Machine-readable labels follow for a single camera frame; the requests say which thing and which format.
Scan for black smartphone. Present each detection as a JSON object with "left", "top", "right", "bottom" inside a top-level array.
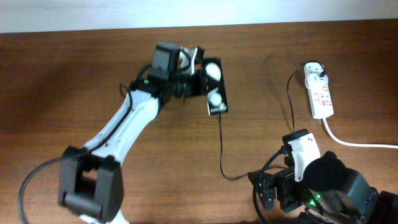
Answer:
[{"left": 202, "top": 57, "right": 229, "bottom": 116}]

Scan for black usb charging cable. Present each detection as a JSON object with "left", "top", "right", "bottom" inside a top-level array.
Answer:
[{"left": 216, "top": 59, "right": 328, "bottom": 182}]

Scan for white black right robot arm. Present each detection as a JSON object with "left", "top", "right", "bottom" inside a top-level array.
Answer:
[{"left": 248, "top": 151, "right": 397, "bottom": 223}]

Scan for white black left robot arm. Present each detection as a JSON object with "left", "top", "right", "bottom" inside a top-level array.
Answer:
[{"left": 58, "top": 42, "right": 209, "bottom": 223}]

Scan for white charger adapter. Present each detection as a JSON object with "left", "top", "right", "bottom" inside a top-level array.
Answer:
[{"left": 305, "top": 72, "right": 328, "bottom": 89}]

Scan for white power strip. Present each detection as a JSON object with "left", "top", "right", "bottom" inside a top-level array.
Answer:
[{"left": 304, "top": 62, "right": 334, "bottom": 119}]

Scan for white power strip cord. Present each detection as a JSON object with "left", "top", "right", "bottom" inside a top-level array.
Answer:
[{"left": 320, "top": 117, "right": 398, "bottom": 149}]

